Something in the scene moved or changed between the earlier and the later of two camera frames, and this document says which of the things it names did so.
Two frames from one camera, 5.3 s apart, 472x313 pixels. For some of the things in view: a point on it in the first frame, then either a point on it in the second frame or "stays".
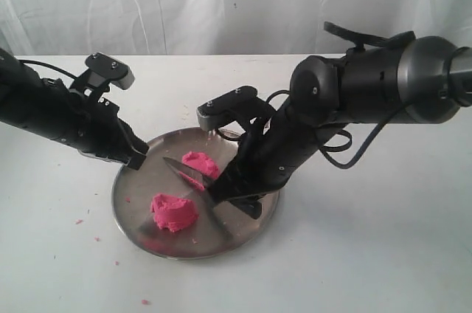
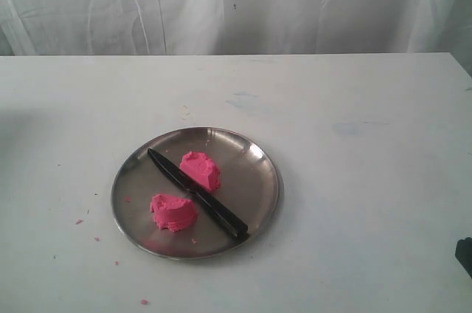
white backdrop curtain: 226,7 stays
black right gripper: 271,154 → 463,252
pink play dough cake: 201,162 stays
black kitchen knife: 206,181 → 235,226
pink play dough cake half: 173,213 stays
